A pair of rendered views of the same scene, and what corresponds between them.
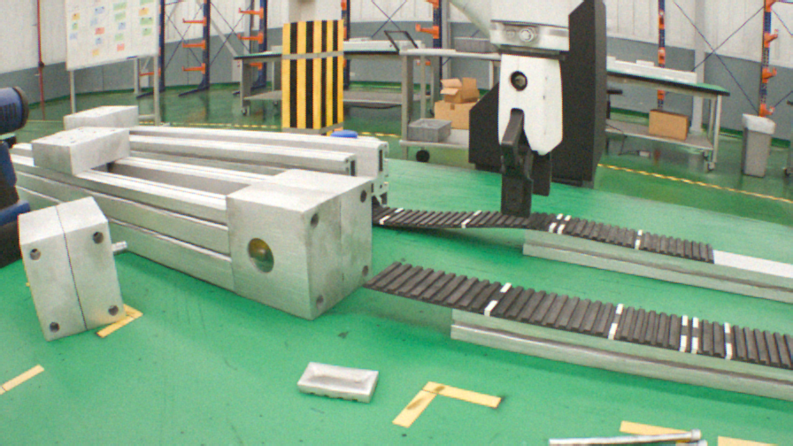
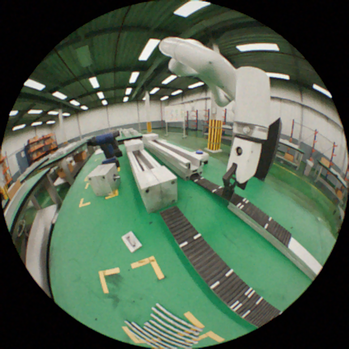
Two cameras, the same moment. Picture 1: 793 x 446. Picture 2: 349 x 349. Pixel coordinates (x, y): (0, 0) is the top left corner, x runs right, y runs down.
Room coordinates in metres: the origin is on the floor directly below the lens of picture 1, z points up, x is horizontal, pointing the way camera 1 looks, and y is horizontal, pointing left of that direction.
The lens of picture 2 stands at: (0.30, -0.10, 1.02)
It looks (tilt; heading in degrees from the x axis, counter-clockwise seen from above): 30 degrees down; 33
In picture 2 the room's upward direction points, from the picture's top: 2 degrees counter-clockwise
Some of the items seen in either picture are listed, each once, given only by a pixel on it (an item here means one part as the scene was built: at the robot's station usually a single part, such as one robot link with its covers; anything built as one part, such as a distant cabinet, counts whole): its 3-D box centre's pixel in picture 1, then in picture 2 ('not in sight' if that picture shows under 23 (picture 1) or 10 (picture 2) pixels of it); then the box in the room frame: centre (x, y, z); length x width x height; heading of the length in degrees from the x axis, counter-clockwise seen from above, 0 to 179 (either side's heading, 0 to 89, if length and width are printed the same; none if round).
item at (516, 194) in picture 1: (513, 186); (226, 190); (0.52, -0.11, 0.86); 0.03 x 0.03 x 0.07; 61
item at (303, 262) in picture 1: (307, 234); (160, 187); (0.49, 0.08, 0.83); 0.12 x 0.09 x 0.10; 151
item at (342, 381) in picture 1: (338, 381); (131, 241); (0.32, 0.04, 0.78); 0.05 x 0.03 x 0.01; 79
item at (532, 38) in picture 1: (529, 38); (250, 131); (0.57, -0.14, 1.01); 0.09 x 0.08 x 0.03; 151
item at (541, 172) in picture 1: (541, 164); (245, 178); (0.62, -0.16, 0.86); 0.03 x 0.03 x 0.07; 61
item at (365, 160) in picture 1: (167, 157); (160, 148); (0.86, 0.38, 0.82); 0.80 x 0.10 x 0.09; 61
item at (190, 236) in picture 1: (82, 188); (135, 153); (0.69, 0.48, 0.82); 0.80 x 0.10 x 0.09; 61
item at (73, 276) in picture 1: (79, 262); (107, 179); (0.41, 0.30, 0.83); 0.11 x 0.10 x 0.10; 130
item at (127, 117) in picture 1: (100, 126); (150, 138); (0.98, 0.60, 0.87); 0.16 x 0.11 x 0.07; 61
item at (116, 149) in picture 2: not in sight; (109, 145); (0.62, 0.72, 0.89); 0.20 x 0.08 x 0.22; 160
